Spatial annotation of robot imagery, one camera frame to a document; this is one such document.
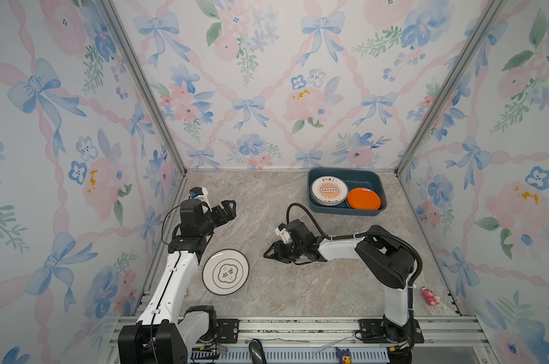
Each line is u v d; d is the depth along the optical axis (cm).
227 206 72
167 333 39
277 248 82
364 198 104
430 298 79
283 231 87
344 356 68
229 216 72
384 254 53
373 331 73
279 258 81
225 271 86
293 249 80
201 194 71
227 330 75
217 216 71
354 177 114
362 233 56
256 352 66
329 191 109
